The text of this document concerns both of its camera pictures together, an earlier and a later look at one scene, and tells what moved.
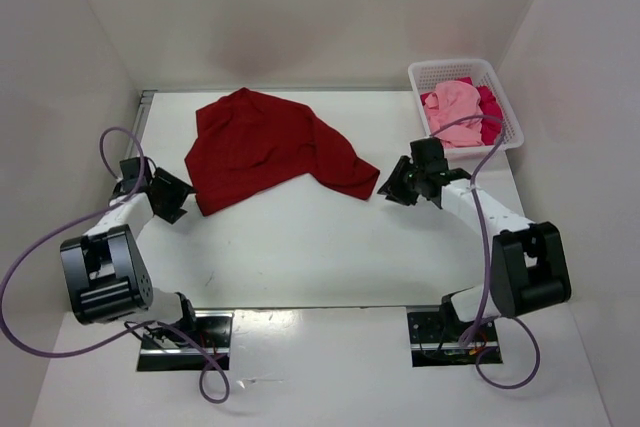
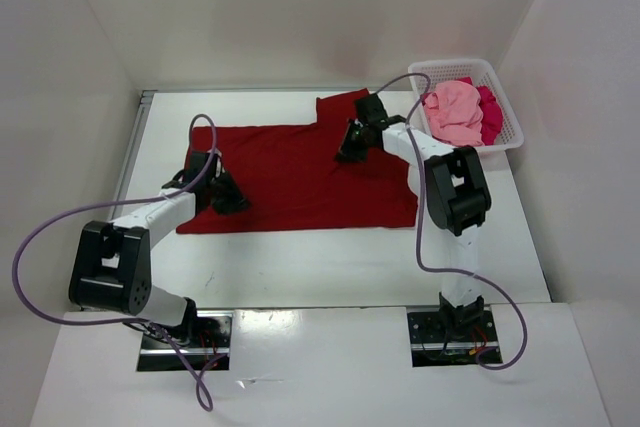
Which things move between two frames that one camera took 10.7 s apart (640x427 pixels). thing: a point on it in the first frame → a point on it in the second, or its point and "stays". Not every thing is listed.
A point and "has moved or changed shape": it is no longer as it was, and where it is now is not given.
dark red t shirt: [248, 143] has moved or changed shape
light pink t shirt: [450, 101] stays
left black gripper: [179, 189] → [236, 201]
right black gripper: [393, 183] → [346, 152]
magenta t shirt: [491, 106] stays
